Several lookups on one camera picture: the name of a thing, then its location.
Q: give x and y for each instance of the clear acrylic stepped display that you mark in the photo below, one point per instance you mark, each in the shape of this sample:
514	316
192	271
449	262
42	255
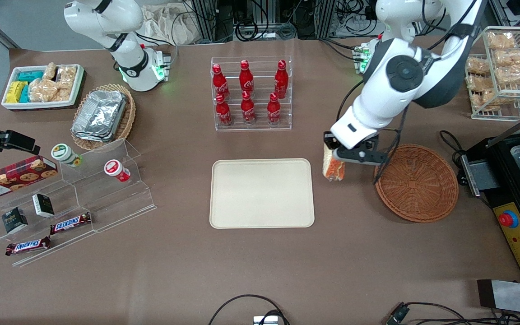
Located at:
106	203

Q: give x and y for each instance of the red tartan cookie box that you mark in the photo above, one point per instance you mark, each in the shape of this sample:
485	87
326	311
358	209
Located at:
11	178

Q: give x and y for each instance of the white rectangular snack bin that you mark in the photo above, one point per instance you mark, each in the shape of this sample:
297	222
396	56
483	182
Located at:
39	105

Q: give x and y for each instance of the clear acrylic bottle rack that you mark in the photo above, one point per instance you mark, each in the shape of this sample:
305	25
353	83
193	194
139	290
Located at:
253	127

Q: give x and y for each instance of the green lid yogurt cup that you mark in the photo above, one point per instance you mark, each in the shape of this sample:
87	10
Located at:
63	153

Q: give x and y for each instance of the small black box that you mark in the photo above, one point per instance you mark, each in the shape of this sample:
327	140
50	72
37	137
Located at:
43	205
15	220

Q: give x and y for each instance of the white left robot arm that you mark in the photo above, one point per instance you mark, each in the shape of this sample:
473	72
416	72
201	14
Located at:
400	72

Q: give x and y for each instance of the red cola bottle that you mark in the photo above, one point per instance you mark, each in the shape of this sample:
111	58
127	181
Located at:
281	81
246	79
248	110
220	83
224	113
274	110

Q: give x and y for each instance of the beige plastic tray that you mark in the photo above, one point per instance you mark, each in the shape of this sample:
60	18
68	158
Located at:
260	194

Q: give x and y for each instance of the grey metal plate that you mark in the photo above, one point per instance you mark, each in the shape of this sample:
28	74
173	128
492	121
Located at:
513	297

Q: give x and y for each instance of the black aluminium frame rack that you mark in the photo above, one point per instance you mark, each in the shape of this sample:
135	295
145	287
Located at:
206	18

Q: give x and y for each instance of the triangular sandwich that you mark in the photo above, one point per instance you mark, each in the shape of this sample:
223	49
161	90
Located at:
333	169

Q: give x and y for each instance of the oval light wicker basket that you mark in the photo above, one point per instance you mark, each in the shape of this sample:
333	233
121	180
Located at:
127	122

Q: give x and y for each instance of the yellow snack packet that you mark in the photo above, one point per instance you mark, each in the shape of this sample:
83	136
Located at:
15	91

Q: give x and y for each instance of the red emergency stop button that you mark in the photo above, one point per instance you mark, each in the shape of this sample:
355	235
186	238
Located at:
506	220

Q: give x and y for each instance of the beige cloth bag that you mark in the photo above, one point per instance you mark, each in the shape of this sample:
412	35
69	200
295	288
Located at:
169	25

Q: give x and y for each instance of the puffed rice snack pack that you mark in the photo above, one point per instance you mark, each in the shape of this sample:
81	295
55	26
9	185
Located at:
43	90
501	40
50	71
479	83
63	95
67	76
513	74
494	100
477	66
510	58

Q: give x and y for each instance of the teal snack packet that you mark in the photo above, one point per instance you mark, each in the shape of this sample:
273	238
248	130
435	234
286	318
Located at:
30	75
25	94

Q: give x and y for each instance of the silver connector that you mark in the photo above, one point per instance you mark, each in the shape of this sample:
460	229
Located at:
264	320

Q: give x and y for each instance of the brown chocolate bar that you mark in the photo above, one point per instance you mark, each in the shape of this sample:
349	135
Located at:
27	246
70	223

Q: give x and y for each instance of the stack of foil containers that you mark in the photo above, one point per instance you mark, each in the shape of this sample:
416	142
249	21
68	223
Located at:
99	115

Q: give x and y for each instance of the red lid yogurt cup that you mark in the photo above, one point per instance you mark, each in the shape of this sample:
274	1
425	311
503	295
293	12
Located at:
114	169

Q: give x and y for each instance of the round brown wicker basket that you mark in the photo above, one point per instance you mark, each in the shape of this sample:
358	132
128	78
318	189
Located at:
418	185

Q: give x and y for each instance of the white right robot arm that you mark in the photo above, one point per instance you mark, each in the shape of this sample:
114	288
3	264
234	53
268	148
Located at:
129	63

